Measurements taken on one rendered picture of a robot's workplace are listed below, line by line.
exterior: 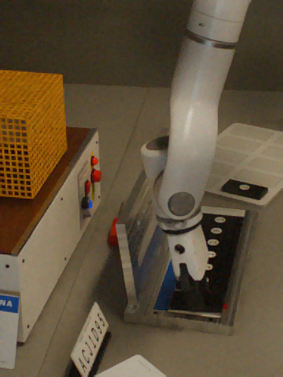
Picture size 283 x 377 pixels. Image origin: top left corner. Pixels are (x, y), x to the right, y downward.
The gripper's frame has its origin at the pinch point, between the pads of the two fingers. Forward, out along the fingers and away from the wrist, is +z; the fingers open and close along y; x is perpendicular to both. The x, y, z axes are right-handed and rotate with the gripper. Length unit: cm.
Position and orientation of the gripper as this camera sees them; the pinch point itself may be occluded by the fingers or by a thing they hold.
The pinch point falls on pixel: (197, 292)
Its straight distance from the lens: 179.7
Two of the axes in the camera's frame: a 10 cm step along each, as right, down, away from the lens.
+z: 2.2, 8.8, 4.1
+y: 2.1, -4.6, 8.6
